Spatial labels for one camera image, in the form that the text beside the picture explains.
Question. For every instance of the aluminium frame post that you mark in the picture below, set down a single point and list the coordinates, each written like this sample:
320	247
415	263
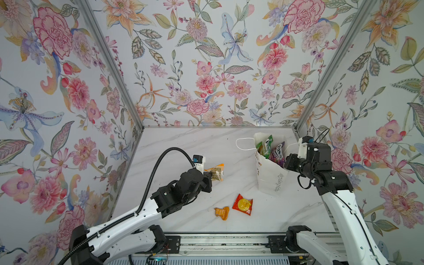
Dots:
354	28
100	40

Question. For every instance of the left aluminium frame post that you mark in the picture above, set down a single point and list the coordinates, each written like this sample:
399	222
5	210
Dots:
100	40

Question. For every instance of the beige cracker packet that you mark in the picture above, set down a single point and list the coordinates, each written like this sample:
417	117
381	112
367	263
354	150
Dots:
216	173

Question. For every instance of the white paper bag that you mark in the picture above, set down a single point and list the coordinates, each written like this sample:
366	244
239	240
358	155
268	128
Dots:
272	179

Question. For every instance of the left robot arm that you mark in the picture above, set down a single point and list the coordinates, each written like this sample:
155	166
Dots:
137	230

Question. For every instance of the right aluminium frame post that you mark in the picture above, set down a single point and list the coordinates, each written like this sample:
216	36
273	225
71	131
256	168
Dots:
354	28

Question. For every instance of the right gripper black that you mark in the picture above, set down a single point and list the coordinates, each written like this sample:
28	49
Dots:
291	159

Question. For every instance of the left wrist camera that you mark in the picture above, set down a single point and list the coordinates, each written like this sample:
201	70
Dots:
199	162

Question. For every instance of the green Lays chips bag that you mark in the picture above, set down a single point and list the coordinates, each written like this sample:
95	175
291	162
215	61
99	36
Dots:
259	147

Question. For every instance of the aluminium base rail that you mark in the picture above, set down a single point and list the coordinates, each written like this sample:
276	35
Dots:
212	245

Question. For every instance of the red yellow snack packet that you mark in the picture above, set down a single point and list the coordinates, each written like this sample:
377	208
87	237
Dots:
243	205

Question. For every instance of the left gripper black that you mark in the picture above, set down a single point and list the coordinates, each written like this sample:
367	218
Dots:
206	178

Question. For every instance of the magenta Fox's candy bag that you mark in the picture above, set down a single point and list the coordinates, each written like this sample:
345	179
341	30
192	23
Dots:
277	154

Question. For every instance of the small orange snack packet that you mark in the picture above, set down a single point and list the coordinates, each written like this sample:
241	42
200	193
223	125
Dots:
223	213

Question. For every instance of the green Fox's candy bag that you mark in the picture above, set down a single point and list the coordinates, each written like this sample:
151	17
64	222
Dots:
267	147

